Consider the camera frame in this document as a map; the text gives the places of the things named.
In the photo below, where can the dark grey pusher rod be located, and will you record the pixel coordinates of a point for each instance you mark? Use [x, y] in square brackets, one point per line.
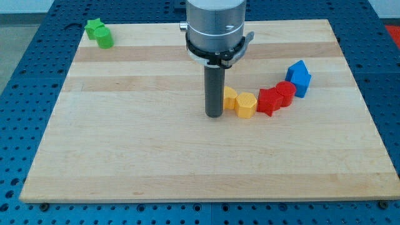
[214, 91]

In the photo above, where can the red cylinder block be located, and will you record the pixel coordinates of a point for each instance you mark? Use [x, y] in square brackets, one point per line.
[287, 90]

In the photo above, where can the red star block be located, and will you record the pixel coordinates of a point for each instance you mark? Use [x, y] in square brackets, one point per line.
[269, 100]

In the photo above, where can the wooden board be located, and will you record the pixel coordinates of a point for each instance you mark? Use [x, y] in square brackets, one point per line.
[129, 125]

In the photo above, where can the green cylinder block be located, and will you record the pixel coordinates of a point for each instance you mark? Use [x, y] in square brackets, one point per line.
[104, 37]

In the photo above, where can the blue arrow block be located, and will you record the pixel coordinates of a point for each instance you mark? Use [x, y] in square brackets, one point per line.
[298, 72]

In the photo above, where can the yellow heart block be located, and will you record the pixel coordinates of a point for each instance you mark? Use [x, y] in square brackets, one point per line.
[230, 96]

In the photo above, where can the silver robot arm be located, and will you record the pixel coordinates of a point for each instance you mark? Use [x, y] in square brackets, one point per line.
[215, 32]

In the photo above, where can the blue cube block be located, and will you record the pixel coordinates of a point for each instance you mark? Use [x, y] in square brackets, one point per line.
[302, 85]

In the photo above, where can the yellow hexagon block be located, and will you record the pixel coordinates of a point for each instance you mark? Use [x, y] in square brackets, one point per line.
[245, 105]

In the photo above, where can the green star block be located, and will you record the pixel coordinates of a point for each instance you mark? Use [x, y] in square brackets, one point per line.
[91, 26]

